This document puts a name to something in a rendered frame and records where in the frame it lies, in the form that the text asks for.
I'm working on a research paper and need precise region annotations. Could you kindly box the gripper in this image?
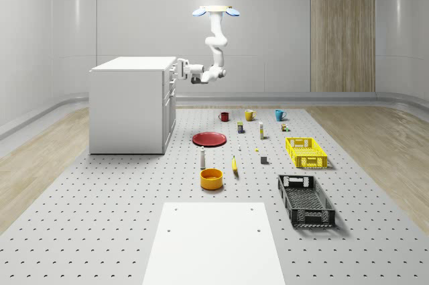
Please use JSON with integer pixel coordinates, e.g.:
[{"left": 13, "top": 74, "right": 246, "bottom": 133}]
[{"left": 172, "top": 58, "right": 192, "bottom": 81}]

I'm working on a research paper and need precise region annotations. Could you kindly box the white cabinet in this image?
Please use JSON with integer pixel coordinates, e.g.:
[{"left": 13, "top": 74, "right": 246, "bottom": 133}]
[{"left": 88, "top": 56, "right": 178, "bottom": 156}]

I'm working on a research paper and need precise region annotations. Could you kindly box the drone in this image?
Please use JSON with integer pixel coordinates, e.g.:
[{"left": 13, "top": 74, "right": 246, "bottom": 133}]
[{"left": 192, "top": 5, "right": 241, "bottom": 18}]

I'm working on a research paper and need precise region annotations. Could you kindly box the red plate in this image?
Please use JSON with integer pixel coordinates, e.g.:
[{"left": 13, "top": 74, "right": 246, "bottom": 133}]
[{"left": 192, "top": 131, "right": 229, "bottom": 148}]

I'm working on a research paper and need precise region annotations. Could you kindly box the yellow bowl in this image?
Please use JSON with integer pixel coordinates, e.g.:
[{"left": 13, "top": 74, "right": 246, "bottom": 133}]
[{"left": 199, "top": 168, "right": 224, "bottom": 191}]

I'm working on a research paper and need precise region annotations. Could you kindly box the yellow basket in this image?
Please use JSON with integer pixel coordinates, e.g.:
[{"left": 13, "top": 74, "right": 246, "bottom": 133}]
[{"left": 285, "top": 136, "right": 328, "bottom": 169}]

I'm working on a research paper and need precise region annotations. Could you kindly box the white board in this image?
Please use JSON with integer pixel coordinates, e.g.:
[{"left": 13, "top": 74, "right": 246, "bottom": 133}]
[{"left": 141, "top": 201, "right": 287, "bottom": 285}]

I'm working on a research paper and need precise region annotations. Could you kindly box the dark grey basket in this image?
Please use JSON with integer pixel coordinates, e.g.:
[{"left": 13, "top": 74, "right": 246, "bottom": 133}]
[{"left": 277, "top": 174, "right": 337, "bottom": 229}]

